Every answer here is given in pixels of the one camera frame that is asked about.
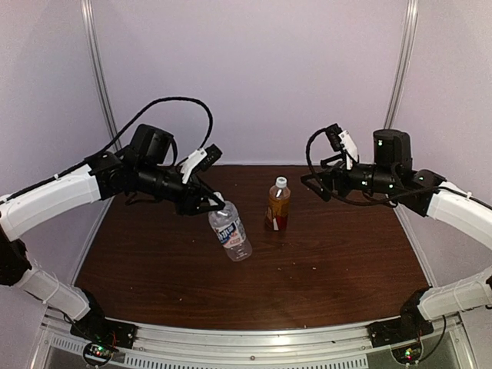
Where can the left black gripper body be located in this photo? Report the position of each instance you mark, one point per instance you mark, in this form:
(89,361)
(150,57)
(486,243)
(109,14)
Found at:
(183,204)

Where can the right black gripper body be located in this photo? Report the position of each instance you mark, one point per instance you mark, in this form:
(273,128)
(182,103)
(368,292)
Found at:
(338,173)

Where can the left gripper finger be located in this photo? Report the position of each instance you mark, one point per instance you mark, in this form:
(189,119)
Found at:
(210,199)
(203,208)

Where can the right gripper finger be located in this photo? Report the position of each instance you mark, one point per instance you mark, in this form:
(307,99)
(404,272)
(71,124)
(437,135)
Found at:
(336,161)
(312,184)

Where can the clear water bottle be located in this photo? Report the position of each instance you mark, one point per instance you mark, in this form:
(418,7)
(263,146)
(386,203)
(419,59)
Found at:
(230,232)

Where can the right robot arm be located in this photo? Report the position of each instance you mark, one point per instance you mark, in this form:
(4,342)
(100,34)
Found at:
(390,180)

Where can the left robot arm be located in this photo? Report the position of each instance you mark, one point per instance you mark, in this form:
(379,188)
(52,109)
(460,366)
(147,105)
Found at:
(136,168)

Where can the white tea bottle cap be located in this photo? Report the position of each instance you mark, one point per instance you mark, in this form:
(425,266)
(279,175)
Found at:
(281,182)

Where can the brown tea bottle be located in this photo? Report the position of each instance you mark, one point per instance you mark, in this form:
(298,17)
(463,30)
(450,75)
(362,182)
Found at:
(276,216)

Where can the left circuit board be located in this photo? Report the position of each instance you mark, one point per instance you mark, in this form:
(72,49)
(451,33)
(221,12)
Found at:
(97,355)

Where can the circuit board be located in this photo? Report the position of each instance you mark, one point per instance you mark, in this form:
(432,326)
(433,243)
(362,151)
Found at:
(97,355)
(407,354)

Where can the right circuit board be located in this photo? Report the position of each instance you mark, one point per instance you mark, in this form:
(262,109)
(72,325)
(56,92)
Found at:
(407,354)

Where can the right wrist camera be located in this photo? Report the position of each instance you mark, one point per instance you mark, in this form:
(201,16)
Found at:
(342,142)

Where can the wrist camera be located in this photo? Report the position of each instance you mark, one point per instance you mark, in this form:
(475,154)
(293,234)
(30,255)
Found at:
(199,160)
(342,142)

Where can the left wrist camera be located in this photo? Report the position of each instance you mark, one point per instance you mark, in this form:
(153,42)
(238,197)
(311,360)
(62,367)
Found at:
(199,160)

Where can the right aluminium frame post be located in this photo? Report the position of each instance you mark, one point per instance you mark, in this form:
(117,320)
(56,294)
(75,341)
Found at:
(406,50)

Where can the aluminium frame post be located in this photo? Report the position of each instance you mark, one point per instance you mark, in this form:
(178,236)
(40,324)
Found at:
(406,50)
(98,72)

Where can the front aluminium rail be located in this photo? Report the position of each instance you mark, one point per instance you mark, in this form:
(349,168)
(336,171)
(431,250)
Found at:
(343,346)

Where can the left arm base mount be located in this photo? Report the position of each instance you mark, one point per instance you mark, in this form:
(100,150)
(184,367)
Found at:
(96,327)

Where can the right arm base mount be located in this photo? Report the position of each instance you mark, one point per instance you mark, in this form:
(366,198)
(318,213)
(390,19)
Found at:
(409,325)

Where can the left aluminium frame post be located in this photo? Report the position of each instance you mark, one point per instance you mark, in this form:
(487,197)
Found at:
(98,72)

